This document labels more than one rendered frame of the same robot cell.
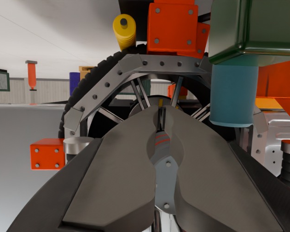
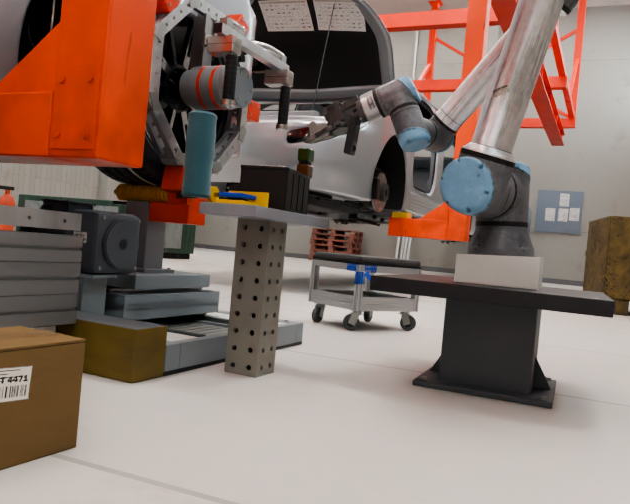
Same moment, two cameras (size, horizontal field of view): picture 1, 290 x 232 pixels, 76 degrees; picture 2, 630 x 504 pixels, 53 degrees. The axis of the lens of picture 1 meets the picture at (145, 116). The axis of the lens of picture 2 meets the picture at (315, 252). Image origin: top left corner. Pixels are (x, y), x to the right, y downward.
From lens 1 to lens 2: 199 cm
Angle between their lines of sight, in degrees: 68
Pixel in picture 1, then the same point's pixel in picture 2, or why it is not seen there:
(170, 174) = (246, 95)
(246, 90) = (212, 136)
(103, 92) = (229, 149)
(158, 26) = not seen: hidden behind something
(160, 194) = (249, 84)
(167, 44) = not seen: hidden behind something
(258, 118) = (156, 105)
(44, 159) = (255, 109)
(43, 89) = not seen: outside the picture
